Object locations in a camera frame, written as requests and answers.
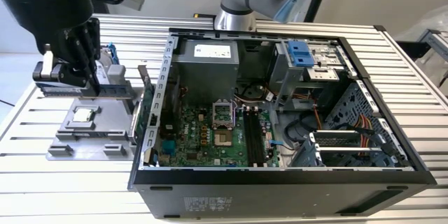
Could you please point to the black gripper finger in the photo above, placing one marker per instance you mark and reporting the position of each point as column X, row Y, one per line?
column 74, row 72
column 94, row 40

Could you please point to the dark blue RAM stick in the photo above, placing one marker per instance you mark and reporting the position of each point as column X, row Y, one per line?
column 114, row 92

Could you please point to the hard disk in blue carrier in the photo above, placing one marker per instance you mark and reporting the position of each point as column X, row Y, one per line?
column 102, row 58

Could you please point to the silver CPU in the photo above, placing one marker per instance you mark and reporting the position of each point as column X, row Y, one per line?
column 82, row 115

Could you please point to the grey parts rack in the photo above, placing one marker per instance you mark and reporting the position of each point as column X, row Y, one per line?
column 108, row 119

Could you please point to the green graphics card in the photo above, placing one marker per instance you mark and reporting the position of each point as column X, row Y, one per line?
column 140, row 124

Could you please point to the grey power supply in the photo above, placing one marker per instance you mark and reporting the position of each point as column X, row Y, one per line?
column 206, row 77

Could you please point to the black round fan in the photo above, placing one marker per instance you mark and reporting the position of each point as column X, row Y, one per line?
column 252, row 92

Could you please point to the CPU socket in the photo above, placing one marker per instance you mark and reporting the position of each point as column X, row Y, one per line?
column 224, row 138

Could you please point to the green motherboard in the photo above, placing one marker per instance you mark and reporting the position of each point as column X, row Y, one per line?
column 230, row 153

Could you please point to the blue plastic bay latch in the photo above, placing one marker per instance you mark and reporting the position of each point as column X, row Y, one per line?
column 298, row 53

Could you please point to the silver metal drive cage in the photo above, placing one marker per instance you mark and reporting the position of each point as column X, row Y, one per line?
column 321, row 74

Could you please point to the black open PC case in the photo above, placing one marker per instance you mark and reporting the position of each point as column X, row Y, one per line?
column 280, row 197

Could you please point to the perforated metal disk bay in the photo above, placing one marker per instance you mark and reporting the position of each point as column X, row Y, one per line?
column 356, row 103

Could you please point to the clear plastic sheet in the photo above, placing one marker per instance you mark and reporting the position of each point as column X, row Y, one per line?
column 433, row 19

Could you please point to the aluminium frame rack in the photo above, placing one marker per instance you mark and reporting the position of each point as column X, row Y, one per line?
column 434, row 43

